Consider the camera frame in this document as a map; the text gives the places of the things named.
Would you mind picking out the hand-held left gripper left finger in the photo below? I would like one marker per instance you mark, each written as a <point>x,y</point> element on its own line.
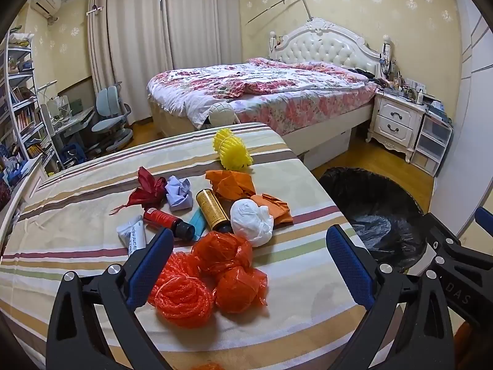
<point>148,273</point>

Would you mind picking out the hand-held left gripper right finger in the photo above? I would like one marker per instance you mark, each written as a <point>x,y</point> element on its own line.
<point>350,269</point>

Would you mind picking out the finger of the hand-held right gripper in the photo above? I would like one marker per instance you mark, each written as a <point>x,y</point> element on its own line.
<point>458,289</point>
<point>484,219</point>

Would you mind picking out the orange mesh net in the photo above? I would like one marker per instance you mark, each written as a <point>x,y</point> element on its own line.
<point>181,293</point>

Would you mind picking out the white squeeze tube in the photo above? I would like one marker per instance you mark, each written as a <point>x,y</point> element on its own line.
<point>133,235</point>

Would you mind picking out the red bottle with black cap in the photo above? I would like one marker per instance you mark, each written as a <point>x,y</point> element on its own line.
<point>163,219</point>

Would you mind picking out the trash bin with black bag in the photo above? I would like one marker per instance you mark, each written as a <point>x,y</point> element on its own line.
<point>369,196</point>

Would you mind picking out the orange plastic bag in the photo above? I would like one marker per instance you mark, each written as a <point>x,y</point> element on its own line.
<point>221,252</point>
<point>275,206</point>
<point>240,291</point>
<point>231,183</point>

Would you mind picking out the gold cylindrical bottle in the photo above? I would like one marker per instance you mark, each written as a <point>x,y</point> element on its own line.
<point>212,210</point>

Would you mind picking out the white plastic bag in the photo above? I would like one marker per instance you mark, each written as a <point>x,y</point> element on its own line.
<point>252,221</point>

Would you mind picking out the orange clothing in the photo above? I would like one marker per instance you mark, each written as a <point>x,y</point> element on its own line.
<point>470,350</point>

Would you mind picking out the teal packet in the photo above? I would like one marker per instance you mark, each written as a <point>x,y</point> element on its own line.
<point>197,221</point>

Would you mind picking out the lavender crumpled paper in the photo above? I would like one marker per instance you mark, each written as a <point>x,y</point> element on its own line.
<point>179,196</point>

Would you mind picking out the clear plastic drawer unit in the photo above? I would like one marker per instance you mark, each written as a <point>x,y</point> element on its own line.
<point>431,146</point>

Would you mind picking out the striped tablecloth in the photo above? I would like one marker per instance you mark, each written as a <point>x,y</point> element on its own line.
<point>77,216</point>

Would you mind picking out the orange mesh scrap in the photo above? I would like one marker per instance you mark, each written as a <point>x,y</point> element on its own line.
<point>206,367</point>

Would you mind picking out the white cardboard box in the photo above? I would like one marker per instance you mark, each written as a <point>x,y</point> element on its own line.
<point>327,148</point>

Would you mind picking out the white nightstand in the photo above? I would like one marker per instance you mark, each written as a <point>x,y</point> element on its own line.
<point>394,121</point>

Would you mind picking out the blue plastic crate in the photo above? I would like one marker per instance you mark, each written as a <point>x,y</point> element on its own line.
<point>74,156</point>

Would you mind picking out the small white bottle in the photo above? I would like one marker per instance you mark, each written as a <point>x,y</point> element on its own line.
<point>420,96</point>

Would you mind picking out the yellow foam net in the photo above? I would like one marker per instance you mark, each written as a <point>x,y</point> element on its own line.
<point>231,150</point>

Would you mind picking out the white wardrobe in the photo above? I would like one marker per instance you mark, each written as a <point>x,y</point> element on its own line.
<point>475,65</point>

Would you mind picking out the light blue desk chair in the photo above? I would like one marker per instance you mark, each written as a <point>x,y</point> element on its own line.
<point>109,123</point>

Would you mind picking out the grey study desk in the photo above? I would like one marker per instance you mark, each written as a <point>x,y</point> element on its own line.
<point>73,121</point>

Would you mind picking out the white volleyball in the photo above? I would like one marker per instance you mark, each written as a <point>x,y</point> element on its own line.
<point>221,115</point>

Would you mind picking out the dark clothing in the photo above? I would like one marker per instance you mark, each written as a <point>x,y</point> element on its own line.
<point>362,72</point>

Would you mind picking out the floral quilt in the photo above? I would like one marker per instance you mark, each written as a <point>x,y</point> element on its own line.
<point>231,81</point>

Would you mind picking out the white bookshelf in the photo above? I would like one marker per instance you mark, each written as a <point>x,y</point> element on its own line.
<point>21,104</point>

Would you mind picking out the white tufted bed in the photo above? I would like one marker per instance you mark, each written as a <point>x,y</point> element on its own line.
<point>331,46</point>

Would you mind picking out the beige curtain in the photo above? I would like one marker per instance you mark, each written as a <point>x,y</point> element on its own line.
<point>154,38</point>

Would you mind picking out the white air conditioner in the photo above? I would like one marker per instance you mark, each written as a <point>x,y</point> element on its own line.
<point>46,2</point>

